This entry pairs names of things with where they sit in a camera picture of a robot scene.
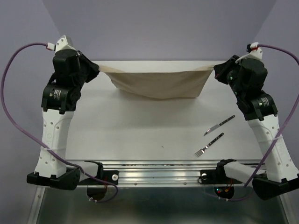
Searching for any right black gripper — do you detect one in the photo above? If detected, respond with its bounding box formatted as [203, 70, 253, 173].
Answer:
[216, 54, 247, 99]

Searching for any beige cloth napkin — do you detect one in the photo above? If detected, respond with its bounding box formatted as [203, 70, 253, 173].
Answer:
[100, 65, 214, 100]

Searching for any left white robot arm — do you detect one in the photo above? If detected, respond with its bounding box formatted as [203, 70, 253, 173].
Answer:
[27, 49, 99, 190]

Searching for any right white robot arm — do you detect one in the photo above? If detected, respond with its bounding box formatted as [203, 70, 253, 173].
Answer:
[214, 56, 299, 200]

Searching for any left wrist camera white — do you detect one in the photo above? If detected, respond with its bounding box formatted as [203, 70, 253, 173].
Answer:
[46, 35, 75, 52]

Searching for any steel knife black handle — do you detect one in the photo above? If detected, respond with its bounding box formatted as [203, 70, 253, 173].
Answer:
[204, 115, 235, 136]

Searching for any steel fork black handle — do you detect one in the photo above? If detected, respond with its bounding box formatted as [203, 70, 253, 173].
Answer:
[194, 133, 224, 158]

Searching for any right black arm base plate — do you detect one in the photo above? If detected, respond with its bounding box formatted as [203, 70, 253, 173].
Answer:
[198, 159, 236, 185]

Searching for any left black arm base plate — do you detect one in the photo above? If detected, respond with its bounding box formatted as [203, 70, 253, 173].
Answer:
[78, 161, 119, 186]

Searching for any aluminium front rail frame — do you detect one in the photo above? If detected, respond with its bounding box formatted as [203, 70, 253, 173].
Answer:
[37, 160, 269, 187]

